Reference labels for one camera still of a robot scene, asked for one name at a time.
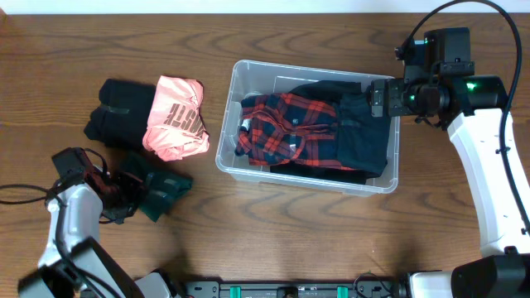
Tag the pink printed t-shirt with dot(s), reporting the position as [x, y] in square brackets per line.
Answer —
[175, 129]

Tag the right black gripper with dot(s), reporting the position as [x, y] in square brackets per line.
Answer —
[399, 87]

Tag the red navy plaid shirt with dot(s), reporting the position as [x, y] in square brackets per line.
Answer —
[277, 129]

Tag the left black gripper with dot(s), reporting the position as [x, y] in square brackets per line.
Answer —
[135, 192]

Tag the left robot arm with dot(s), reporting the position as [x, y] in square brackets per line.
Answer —
[74, 260]

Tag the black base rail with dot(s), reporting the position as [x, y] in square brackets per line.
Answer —
[370, 287]

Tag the dark navy garment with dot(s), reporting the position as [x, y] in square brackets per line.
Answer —
[362, 139]

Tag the large black garment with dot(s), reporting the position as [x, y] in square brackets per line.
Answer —
[328, 91]

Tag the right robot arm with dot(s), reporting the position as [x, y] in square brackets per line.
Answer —
[500, 192]

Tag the black garment with tape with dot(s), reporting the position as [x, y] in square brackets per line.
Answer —
[121, 118]

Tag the dark green garment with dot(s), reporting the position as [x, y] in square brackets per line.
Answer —
[161, 189]

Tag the clear plastic storage bin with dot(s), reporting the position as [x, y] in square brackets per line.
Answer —
[251, 77]

